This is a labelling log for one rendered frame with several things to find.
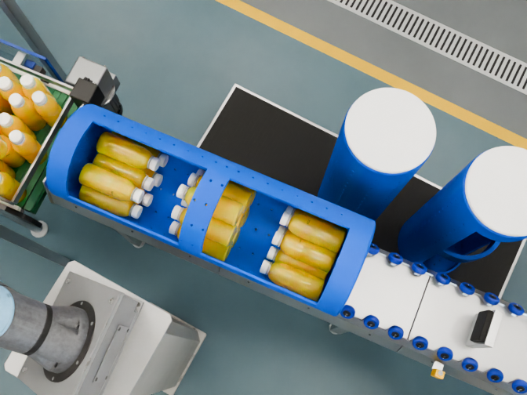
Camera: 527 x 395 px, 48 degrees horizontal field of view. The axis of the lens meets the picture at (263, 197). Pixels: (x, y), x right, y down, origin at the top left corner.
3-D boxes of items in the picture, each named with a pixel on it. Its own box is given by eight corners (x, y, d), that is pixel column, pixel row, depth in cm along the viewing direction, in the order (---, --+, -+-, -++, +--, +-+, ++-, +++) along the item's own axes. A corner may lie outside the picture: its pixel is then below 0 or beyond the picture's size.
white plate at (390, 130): (436, 176, 176) (434, 177, 177) (437, 90, 183) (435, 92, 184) (343, 168, 176) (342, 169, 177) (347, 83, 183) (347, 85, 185)
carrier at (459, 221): (383, 238, 261) (427, 290, 255) (443, 182, 177) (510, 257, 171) (432, 200, 266) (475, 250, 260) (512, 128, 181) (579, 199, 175)
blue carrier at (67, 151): (330, 321, 173) (345, 312, 146) (65, 205, 181) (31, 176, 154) (365, 233, 180) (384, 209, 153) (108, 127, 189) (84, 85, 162)
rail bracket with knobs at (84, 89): (94, 121, 194) (85, 108, 185) (74, 113, 195) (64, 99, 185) (107, 96, 197) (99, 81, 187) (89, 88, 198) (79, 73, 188)
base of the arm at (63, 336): (63, 385, 130) (22, 374, 124) (41, 356, 141) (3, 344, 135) (98, 324, 132) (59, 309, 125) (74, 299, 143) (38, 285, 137)
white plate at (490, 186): (446, 181, 175) (445, 183, 177) (511, 255, 170) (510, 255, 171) (514, 128, 180) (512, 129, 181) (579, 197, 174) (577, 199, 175)
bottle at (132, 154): (99, 154, 175) (150, 175, 173) (92, 149, 168) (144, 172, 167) (109, 133, 175) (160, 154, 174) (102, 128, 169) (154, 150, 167)
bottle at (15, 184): (27, 182, 189) (5, 165, 173) (27, 201, 187) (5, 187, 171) (5, 185, 189) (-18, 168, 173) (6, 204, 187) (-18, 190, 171)
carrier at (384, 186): (379, 236, 261) (381, 174, 269) (436, 179, 177) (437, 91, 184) (314, 230, 262) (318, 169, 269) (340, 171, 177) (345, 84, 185)
